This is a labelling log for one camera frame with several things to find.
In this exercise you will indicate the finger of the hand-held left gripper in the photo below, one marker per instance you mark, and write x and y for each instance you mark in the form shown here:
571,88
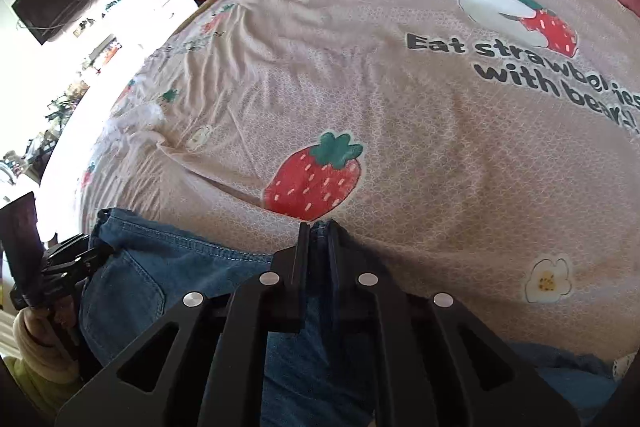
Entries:
97,254

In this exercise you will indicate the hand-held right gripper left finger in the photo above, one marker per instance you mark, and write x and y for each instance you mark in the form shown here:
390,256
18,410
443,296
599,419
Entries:
300,257

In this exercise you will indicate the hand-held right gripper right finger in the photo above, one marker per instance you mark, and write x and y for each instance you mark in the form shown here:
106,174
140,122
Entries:
335,257

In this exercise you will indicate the blue denim pants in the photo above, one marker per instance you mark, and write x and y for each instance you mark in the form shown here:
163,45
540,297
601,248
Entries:
150,277

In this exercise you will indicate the person's left forearm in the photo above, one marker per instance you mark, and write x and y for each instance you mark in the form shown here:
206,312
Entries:
35,349

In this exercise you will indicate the cluttered white desk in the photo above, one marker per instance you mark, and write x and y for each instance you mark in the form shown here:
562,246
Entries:
75,87

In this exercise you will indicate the pink strawberry printed quilt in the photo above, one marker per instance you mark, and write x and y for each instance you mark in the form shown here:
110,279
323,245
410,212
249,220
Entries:
350,82

